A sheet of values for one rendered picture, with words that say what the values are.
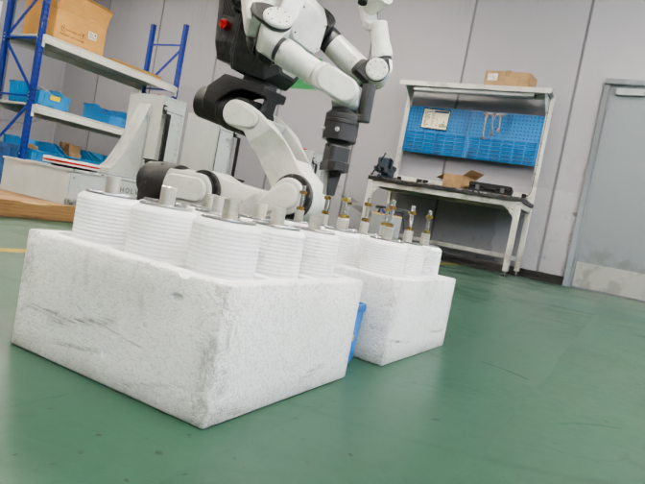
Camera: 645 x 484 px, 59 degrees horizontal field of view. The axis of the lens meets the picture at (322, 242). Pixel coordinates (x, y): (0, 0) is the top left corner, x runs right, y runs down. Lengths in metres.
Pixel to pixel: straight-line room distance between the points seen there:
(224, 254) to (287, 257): 0.14
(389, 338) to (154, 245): 0.56
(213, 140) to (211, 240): 3.31
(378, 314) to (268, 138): 0.82
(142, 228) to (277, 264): 0.20
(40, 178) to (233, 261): 2.65
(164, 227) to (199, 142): 3.32
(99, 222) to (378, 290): 0.57
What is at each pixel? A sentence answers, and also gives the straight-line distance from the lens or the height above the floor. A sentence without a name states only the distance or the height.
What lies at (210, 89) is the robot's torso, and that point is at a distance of 2.00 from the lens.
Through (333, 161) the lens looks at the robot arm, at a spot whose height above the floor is 0.41.
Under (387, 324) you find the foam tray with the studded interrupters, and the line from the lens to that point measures 1.18.
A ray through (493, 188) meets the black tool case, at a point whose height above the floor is 0.82.
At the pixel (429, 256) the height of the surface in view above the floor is 0.23.
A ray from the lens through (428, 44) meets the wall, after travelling 7.11.
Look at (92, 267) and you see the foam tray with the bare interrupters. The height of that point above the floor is 0.15.
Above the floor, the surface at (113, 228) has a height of 0.20.
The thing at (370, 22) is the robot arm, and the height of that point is 0.98.
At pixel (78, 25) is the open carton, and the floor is 1.67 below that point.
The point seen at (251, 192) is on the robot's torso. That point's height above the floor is 0.31.
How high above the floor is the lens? 0.29
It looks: 3 degrees down
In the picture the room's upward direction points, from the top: 11 degrees clockwise
